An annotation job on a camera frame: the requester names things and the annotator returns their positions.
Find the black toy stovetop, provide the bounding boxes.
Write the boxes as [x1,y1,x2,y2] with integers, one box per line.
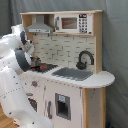
[31,63,56,73]

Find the toy oven door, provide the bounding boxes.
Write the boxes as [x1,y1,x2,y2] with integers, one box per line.
[26,93,37,112]

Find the small silver pot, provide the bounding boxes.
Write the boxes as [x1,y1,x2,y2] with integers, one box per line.
[31,57,41,67]

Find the grey ice dispenser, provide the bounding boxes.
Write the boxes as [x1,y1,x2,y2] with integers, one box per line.
[55,93,71,120]

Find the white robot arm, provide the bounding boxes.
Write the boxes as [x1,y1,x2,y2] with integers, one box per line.
[0,24,53,128]

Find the grey toy sink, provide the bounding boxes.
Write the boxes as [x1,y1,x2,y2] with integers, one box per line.
[52,67,92,81]

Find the wooden toy kitchen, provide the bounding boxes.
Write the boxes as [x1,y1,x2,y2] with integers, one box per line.
[21,10,115,128]

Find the toy microwave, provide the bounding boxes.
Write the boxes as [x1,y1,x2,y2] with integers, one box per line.
[55,14,93,34]

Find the grey range hood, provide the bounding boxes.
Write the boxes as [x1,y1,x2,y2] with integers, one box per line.
[26,14,54,34]

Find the black toy faucet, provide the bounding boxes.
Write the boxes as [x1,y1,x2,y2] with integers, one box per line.
[76,50,94,70]

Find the grey cupboard door handle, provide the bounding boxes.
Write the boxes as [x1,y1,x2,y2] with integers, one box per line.
[47,101,52,119]

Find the right red stove knob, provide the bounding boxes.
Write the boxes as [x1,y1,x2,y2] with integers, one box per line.
[32,81,37,87]

